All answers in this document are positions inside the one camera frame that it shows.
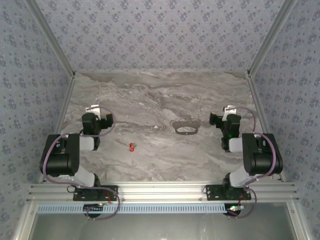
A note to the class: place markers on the red-headed key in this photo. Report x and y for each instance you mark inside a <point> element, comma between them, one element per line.
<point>131,150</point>

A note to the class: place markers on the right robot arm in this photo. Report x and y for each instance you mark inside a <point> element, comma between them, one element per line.
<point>262,160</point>

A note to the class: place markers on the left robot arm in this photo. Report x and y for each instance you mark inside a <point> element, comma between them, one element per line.
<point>60,160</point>

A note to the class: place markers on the black controller board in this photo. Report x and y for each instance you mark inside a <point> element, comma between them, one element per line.
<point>235,212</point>
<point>90,208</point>

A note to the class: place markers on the grey metal sheet panel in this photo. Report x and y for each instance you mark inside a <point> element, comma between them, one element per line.
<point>160,227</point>

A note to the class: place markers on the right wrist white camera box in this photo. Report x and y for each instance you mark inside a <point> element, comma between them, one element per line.
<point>228,110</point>

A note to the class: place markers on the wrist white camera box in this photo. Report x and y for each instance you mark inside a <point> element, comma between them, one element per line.
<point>94,109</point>
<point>228,110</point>

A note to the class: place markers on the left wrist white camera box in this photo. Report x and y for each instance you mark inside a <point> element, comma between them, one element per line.
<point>94,109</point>

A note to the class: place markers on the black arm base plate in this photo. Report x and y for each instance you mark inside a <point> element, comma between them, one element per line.
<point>215,195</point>
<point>82,196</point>

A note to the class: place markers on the wide aluminium mounting rail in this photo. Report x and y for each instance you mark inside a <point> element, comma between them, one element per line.
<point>160,192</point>

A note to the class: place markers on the slanted aluminium frame post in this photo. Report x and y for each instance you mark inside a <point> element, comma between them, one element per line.
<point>270,37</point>

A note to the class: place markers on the short aluminium frame leg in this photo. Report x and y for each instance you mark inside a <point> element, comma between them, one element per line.
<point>298,225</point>
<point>23,225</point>

